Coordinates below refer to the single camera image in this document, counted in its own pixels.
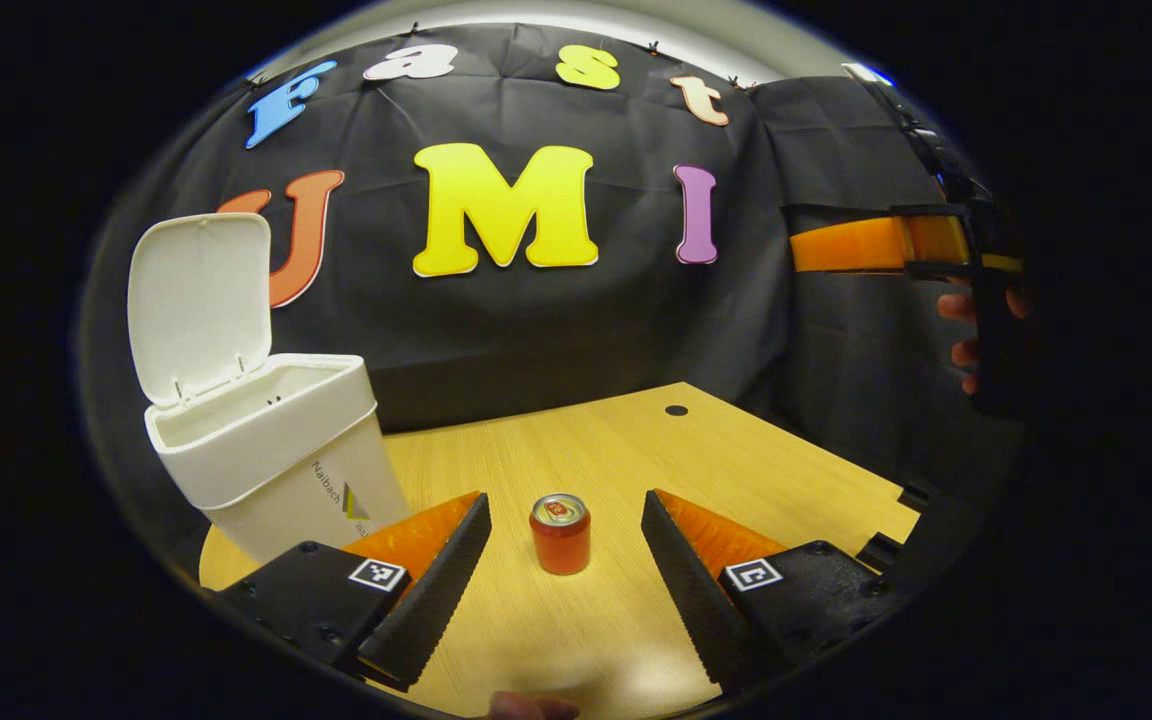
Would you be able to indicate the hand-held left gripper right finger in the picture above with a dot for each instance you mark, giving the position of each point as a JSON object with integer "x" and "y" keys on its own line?
{"x": 686, "y": 585}

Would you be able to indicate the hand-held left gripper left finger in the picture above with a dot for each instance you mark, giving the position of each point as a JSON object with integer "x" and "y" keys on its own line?
{"x": 436, "y": 585}

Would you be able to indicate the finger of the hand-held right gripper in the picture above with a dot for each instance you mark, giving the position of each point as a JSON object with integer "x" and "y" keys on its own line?
{"x": 866, "y": 245}

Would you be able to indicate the red pop can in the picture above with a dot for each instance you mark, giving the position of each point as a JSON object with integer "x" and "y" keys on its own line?
{"x": 561, "y": 545}

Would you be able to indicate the white desktop garbage bin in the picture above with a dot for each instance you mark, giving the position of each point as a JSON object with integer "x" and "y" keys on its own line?
{"x": 266, "y": 450}

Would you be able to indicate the wooden desktop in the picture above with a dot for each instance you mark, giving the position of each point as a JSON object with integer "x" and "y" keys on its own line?
{"x": 636, "y": 450}

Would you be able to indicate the small ceiling light panel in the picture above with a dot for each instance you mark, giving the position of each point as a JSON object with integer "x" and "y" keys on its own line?
{"x": 866, "y": 73}

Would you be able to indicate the black backdrop cloth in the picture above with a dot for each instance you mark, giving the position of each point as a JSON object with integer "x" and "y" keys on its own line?
{"x": 536, "y": 330}

